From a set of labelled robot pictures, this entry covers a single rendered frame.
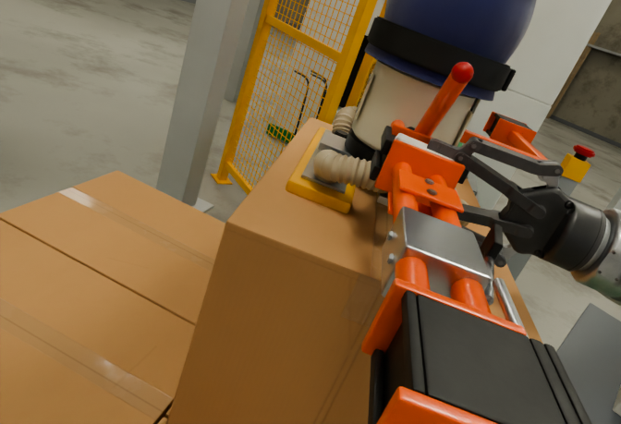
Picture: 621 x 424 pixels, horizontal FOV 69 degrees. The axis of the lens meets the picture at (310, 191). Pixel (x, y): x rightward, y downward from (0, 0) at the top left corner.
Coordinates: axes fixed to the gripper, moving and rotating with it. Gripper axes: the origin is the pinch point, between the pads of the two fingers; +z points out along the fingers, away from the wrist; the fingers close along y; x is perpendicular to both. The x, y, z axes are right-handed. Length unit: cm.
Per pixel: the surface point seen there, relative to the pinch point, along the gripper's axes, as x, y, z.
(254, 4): 342, 17, 182
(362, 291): -5.3, 15.1, -0.7
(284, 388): -5.9, 34.0, 3.2
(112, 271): 17, 53, 49
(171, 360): 5, 53, 25
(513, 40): 20.1, -16.9, -5.2
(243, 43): 342, 53, 182
